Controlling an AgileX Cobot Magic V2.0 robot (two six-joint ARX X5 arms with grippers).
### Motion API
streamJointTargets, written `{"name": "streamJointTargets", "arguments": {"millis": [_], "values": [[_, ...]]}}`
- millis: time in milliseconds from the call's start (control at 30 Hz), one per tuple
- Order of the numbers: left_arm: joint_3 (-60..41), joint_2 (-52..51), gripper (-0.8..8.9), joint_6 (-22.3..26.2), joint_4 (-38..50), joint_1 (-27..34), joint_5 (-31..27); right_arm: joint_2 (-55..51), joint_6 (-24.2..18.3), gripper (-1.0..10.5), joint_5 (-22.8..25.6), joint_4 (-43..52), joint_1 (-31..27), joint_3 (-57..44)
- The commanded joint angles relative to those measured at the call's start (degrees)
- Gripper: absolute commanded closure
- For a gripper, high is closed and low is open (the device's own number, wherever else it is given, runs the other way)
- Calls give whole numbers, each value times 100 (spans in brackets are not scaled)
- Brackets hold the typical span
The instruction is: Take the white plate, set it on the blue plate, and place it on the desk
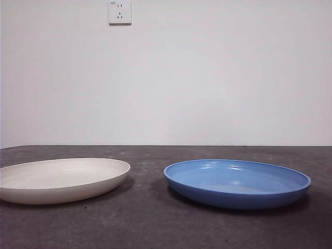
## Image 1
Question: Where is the blue round plate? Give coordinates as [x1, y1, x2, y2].
[163, 158, 312, 210]

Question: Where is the white round plate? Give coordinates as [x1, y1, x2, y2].
[0, 157, 131, 205]

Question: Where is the white wall socket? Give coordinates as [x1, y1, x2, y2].
[108, 0, 132, 26]

